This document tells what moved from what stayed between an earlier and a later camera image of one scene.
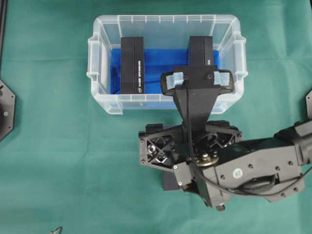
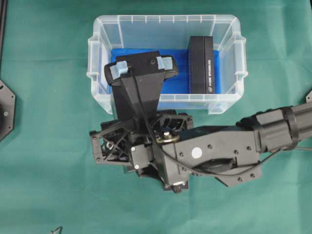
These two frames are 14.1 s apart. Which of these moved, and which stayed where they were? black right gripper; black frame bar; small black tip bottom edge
Moved: black right gripper
Stayed: small black tip bottom edge; black frame bar
